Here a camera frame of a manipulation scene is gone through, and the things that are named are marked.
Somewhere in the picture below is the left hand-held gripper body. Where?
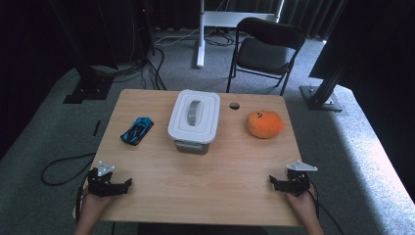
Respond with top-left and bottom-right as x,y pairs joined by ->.
87,161 -> 115,198

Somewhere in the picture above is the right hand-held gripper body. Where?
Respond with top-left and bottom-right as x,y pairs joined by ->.
286,160 -> 318,198

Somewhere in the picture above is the person's left hand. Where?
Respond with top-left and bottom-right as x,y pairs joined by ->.
79,194 -> 114,218

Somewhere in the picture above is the person's right hand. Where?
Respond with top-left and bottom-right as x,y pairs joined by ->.
286,189 -> 318,224

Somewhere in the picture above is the blue toy car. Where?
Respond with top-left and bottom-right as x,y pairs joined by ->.
119,117 -> 155,147

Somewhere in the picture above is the orange plush fruit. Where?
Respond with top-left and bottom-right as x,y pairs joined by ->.
246,110 -> 286,140

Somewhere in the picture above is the black metal stand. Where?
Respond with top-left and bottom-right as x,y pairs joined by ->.
48,0 -> 115,105
299,48 -> 348,113

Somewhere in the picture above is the black folding chair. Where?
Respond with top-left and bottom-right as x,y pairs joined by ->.
225,17 -> 307,97

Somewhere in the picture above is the white metal stand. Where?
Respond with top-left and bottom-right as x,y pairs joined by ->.
195,0 -> 285,69

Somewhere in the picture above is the left hand-held gripper cable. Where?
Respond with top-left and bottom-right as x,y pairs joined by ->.
74,175 -> 91,223

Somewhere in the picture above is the hand-held gripper cable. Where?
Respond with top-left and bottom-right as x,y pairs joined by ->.
74,175 -> 91,223
304,180 -> 321,219

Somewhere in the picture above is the right hand-held gripper cable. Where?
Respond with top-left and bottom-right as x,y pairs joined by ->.
304,180 -> 321,219

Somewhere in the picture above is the black floor cable loop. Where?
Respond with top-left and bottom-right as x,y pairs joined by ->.
40,152 -> 97,187

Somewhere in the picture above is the black cable bundle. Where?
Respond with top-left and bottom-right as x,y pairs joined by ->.
91,47 -> 167,91

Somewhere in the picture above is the white floor cable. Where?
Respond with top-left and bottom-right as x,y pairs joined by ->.
155,27 -> 200,47

